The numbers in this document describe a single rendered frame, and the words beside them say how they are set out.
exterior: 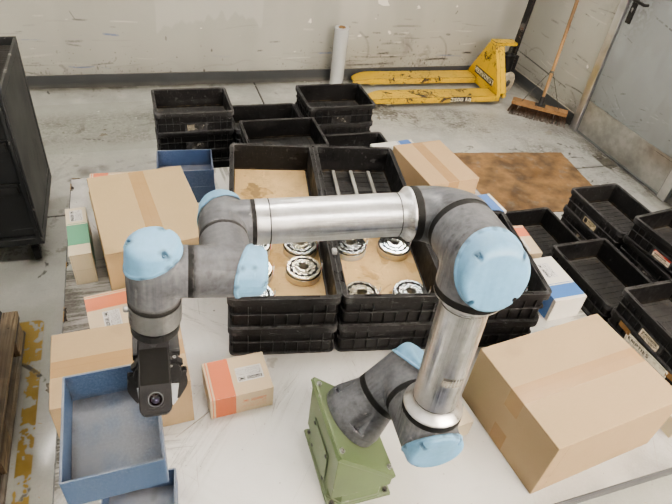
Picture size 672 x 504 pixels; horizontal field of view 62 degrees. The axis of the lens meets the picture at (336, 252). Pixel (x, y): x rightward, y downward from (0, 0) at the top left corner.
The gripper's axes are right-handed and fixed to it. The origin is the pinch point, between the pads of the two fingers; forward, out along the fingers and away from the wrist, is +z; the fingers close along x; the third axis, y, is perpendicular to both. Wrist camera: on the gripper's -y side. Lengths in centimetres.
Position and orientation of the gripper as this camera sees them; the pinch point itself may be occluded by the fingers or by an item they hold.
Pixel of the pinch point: (158, 411)
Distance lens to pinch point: 102.4
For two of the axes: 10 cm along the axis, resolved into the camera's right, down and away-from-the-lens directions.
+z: -1.7, 7.7, 6.2
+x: -9.4, 0.5, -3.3
